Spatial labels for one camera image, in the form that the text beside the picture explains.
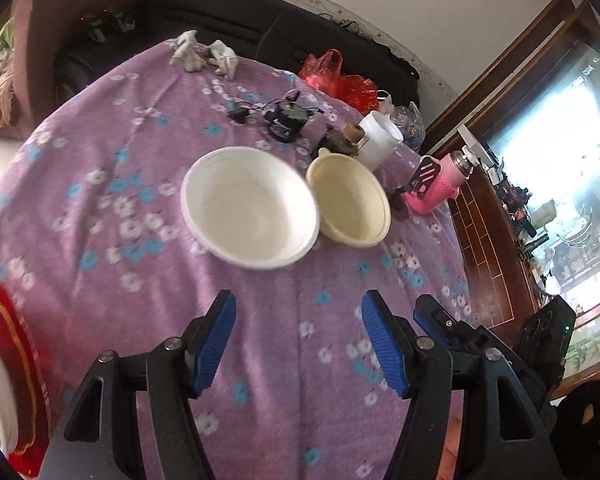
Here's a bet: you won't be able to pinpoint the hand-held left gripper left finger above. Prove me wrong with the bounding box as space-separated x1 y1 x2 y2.
40 289 238 480

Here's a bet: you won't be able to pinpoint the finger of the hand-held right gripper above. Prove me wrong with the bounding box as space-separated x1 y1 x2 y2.
412 295 553 392

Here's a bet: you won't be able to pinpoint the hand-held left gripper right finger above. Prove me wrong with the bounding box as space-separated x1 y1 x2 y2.
361 289 566 480

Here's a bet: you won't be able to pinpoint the large white bowl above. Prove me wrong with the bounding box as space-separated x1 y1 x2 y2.
180 146 320 268

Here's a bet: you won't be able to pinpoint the cream bowl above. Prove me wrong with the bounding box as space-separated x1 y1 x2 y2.
305 147 392 248

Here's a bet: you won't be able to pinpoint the red plate gold lettering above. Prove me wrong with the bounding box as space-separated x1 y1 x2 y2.
0 267 53 478

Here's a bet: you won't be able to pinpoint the wooden tiled cabinet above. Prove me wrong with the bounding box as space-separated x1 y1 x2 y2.
447 170 556 331

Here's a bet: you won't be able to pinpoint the pink thermos bottle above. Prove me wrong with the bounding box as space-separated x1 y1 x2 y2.
405 145 478 215

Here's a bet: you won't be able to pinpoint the black slotted spatula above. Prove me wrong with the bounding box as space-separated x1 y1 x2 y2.
391 156 442 202

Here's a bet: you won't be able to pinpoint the white plastic jar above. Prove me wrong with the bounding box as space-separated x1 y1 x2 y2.
355 111 405 171

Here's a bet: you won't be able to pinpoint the clear plastic bag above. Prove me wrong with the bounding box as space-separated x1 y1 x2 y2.
380 91 426 151

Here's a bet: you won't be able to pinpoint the small dark jar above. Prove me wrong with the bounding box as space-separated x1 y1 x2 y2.
321 124 368 159

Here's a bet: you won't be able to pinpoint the black round pump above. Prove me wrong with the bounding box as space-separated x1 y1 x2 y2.
262 100 311 143

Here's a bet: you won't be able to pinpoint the red plastic bag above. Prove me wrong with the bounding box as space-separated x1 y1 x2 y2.
298 49 379 115

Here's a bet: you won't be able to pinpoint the white work glove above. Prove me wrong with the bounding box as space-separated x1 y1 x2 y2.
207 40 239 78
169 30 208 72

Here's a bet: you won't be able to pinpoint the black leather sofa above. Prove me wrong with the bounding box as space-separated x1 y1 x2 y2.
55 0 421 111

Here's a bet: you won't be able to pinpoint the black white shoes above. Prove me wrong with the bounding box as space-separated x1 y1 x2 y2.
82 7 133 43

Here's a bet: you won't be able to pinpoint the brown armchair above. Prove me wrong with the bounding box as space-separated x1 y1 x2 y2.
10 0 158 128

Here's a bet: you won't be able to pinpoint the green cloth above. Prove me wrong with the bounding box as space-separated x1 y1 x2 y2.
0 17 16 56

